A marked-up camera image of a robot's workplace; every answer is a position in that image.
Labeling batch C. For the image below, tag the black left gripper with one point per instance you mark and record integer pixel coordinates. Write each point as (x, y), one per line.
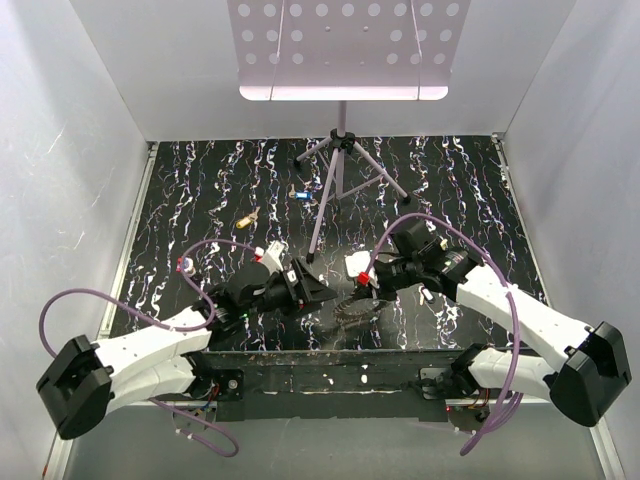
(307, 288)

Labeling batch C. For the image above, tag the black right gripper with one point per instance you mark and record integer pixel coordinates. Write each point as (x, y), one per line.
(362, 291)

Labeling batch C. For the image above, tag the key with black tag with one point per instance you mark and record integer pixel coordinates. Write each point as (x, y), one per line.
(427, 295)

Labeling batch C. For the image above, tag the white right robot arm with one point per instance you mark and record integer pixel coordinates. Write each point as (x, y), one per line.
(580, 369)

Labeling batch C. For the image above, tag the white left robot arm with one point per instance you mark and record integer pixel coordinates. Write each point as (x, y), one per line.
(88, 380)

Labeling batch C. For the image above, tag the key with yellow tag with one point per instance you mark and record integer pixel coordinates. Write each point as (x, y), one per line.
(247, 220)

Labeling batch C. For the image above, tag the key with blue tag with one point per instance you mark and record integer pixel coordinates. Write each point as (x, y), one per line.
(293, 193)

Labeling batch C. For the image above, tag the white perforated music stand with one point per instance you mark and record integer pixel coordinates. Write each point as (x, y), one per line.
(342, 52)

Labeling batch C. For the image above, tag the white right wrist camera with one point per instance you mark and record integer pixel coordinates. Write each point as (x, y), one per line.
(356, 266)

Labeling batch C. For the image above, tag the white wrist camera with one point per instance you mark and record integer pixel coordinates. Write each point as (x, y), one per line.
(356, 266)
(271, 257)

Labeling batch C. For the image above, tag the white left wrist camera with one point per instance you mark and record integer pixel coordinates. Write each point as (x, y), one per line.
(271, 257)

